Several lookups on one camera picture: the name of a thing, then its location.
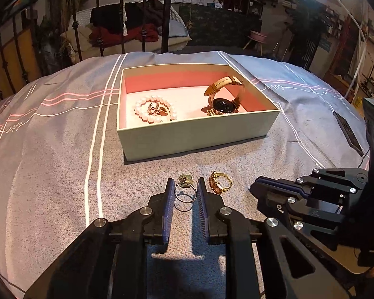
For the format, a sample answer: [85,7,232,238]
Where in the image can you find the green gift box pink inside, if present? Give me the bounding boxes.
[116,64,281,162]

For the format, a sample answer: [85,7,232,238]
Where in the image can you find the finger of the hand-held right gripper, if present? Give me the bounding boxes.
[249,168,369,199]
[257,193,346,251]

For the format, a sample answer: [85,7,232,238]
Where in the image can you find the white wicker hanging chair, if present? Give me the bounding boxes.
[62,2,194,60]

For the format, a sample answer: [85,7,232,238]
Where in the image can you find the black clothes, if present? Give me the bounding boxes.
[90,0,173,35]

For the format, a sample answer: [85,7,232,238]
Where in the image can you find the wristwatch with beige strap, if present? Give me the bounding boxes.
[201,75,245,116]

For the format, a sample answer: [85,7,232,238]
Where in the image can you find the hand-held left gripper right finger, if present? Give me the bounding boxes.
[197,177,350,299]

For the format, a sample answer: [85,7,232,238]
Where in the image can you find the gold amber ring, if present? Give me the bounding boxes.
[209,171,234,195]

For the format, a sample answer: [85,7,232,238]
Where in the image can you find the white floor lamp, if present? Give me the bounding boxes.
[305,0,369,80]

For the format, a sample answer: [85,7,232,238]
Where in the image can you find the dark potted plant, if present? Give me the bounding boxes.
[285,0,328,67]

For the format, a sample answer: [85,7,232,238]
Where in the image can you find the white pearl bracelet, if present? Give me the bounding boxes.
[133,96,179,123]

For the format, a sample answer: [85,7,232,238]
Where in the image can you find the green stone ring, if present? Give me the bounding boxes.
[174,174,197,212]

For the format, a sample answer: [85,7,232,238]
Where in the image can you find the white tassel rope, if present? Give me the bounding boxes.
[120,0,129,37]

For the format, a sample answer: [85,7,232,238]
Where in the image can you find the red wooden shelf rack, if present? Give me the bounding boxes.
[327,14,366,88]

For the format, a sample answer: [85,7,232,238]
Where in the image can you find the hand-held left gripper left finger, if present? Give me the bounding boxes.
[25,177,175,299]

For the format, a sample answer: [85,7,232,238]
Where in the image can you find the pink stool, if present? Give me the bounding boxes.
[243,30,267,55]

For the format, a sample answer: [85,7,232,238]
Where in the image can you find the red clothes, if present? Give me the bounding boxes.
[88,23,160,48]

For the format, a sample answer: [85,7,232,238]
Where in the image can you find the black iron bed frame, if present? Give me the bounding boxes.
[0,0,182,110]

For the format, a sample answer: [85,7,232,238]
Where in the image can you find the green patterned counter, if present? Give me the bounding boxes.
[177,2,263,49]

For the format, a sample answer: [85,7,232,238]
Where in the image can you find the black flat device with cable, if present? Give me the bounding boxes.
[333,111,371,166]

